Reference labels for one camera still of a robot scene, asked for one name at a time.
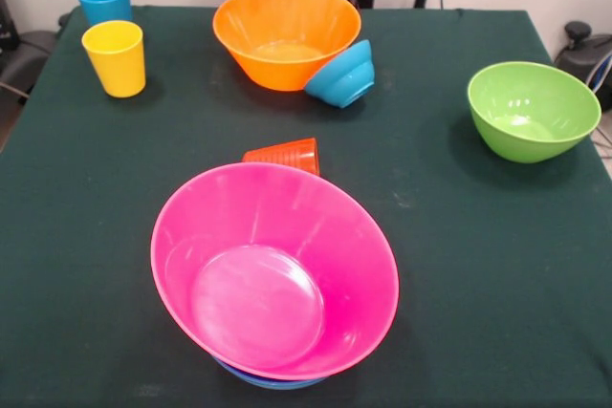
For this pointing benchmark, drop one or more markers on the red-orange plastic cup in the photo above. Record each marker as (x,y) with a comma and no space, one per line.
(287,155)

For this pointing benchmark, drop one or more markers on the large blue plastic bowl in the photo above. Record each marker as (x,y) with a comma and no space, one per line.
(287,383)

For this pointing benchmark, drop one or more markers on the dark green tablecloth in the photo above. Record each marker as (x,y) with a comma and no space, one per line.
(478,284)

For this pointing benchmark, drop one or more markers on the yellow plastic cup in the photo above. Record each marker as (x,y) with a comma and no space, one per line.
(115,54)

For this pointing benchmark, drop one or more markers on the orange plastic bowl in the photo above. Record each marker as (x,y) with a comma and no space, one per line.
(282,21)

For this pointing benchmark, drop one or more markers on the gray pedestal foot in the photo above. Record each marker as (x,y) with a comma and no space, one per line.
(28,54)
(581,64)

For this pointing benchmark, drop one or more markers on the lime green plastic bowl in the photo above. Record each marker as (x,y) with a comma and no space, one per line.
(540,116)

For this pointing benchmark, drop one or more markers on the magenta pink plastic bowl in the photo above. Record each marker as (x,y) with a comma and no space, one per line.
(334,260)

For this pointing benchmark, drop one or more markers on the small cyan plastic bowl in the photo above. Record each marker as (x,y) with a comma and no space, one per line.
(344,80)

